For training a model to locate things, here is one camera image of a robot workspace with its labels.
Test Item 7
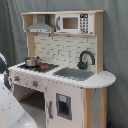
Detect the wooden toy kitchen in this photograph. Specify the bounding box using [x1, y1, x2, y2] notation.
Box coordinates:
[9, 10, 116, 128]

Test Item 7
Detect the oven knob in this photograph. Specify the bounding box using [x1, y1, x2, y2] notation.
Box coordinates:
[32, 81, 38, 87]
[14, 76, 20, 82]

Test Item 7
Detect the silver toy pot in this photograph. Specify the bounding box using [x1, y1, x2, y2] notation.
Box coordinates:
[25, 56, 41, 66]

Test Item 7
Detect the right oven knob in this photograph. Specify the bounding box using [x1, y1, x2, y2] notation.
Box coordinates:
[32, 81, 38, 87]

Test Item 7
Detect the grey toy sink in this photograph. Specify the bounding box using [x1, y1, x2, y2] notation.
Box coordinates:
[53, 67, 93, 81]

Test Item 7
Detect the black toy faucet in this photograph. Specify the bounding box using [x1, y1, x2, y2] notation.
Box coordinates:
[77, 50, 95, 70]

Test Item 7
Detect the grey range hood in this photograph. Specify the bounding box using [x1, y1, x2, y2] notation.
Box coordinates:
[26, 14, 55, 34]

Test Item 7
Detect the black toy stovetop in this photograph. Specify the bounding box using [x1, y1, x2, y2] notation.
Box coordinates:
[21, 63, 57, 73]

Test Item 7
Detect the toy microwave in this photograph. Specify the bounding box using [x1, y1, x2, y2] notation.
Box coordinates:
[56, 14, 93, 34]

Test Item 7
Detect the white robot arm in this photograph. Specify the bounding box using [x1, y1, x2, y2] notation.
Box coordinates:
[0, 53, 38, 128]

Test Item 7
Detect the left oven knob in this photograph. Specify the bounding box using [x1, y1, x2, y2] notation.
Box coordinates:
[14, 76, 20, 82]

